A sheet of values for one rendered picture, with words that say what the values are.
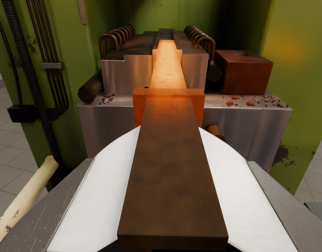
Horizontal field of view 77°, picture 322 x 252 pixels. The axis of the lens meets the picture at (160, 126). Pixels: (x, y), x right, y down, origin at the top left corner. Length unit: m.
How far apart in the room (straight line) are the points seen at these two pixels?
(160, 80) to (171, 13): 0.69
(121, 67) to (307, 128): 0.57
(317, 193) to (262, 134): 1.36
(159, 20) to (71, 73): 0.42
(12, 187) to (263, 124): 1.62
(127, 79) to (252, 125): 0.25
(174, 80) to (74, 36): 0.42
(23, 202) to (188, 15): 0.79
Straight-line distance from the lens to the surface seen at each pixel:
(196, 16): 0.87
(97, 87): 0.39
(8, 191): 1.74
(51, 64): 0.59
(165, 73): 0.20
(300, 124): 0.72
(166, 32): 0.78
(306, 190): 1.75
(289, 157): 0.78
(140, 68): 0.40
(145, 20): 0.87
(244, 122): 0.39
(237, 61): 0.41
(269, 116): 0.41
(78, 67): 0.58
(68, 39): 0.58
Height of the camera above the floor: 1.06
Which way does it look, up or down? 30 degrees down
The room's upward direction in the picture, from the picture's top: straight up
